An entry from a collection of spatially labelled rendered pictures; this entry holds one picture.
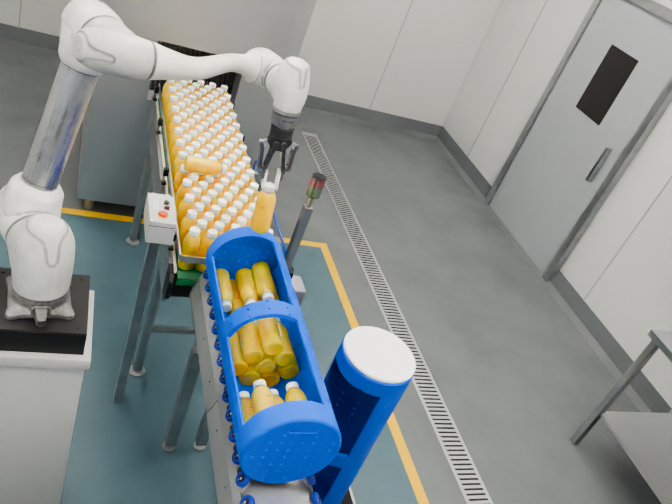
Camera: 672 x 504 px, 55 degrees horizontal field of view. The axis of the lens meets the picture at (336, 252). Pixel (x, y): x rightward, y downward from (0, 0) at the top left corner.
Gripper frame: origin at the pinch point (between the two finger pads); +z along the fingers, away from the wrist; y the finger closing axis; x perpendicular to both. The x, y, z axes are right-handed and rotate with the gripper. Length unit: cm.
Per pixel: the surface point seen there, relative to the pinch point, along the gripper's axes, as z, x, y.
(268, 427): 28, -81, -9
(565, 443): 166, 10, 218
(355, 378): 51, -43, 33
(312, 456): 41, -81, 6
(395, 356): 48, -35, 50
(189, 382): 100, 1, -14
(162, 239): 42, 20, -30
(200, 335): 59, -14, -16
